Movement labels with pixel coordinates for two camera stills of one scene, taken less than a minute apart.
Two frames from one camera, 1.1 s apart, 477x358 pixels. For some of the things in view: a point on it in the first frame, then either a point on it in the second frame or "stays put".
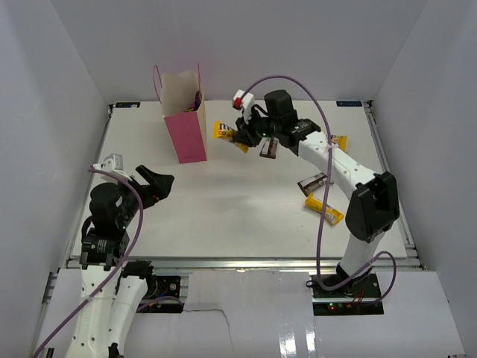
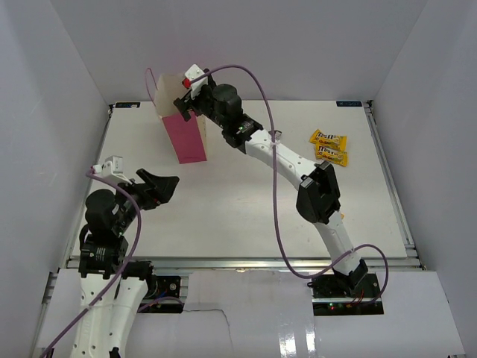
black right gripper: (244, 134) → (184, 107)
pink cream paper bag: (183, 110) stays put
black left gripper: (159, 184) stays put
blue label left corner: (127, 104) stays put
